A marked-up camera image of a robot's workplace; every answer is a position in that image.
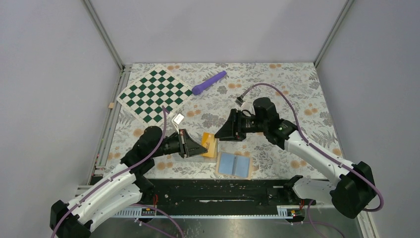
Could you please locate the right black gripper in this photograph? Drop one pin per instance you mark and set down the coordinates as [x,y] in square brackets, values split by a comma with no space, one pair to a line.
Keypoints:
[232,130]

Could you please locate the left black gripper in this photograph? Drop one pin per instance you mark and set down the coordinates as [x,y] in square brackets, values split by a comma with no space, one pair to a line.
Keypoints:
[187,147]

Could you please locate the yellow credit card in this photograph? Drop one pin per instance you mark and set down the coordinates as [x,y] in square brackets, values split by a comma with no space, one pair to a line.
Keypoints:
[211,144]

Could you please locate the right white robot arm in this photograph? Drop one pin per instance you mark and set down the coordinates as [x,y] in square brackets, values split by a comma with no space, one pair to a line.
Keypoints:
[349,187]

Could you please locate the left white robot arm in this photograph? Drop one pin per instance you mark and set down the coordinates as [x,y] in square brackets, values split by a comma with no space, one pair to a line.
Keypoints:
[123,186]

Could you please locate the floral tablecloth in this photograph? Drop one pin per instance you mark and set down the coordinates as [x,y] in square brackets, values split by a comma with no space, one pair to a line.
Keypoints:
[208,111]

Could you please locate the green white chessboard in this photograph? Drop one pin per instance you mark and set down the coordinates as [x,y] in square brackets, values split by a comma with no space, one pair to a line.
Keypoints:
[145,97]

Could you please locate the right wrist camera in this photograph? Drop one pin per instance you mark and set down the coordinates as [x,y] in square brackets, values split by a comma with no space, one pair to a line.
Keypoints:
[244,106]

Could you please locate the purple cylindrical handle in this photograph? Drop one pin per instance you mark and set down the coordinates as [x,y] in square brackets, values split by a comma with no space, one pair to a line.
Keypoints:
[198,89]

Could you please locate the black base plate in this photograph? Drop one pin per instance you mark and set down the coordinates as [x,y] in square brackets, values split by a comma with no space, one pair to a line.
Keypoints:
[222,195]

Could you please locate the white slotted cable duct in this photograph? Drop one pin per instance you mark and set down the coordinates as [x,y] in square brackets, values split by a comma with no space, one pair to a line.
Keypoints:
[275,212]

